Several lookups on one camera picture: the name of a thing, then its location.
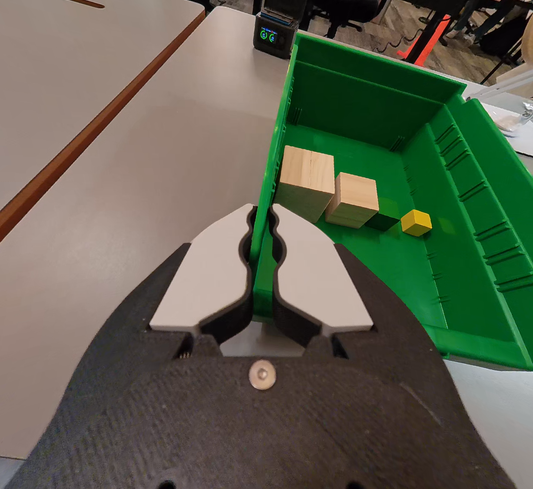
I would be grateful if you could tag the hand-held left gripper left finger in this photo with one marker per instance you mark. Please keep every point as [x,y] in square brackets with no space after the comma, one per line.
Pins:
[204,285]

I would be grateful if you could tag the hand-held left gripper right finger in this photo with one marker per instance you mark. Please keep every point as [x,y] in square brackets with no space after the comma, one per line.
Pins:
[320,281]

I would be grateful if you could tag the green plastic bin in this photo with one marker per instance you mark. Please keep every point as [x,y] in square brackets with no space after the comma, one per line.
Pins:
[374,272]

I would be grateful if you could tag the small green cube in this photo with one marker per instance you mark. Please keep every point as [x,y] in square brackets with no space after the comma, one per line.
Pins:
[383,221]

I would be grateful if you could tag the medium wooden cube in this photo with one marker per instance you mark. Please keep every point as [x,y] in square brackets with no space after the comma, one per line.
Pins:
[354,197]

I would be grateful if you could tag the large wooden cube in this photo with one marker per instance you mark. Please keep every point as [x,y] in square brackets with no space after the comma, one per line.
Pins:
[306,172]

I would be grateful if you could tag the small yellow cube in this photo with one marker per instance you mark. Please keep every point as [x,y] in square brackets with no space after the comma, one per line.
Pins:
[416,222]

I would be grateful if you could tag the grey desk with wooden edge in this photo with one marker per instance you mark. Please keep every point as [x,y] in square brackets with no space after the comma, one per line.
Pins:
[62,60]

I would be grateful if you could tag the black charger box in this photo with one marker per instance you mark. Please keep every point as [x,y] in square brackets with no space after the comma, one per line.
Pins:
[272,41]

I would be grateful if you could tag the black office chair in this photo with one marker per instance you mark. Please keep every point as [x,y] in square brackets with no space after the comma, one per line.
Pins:
[341,6]

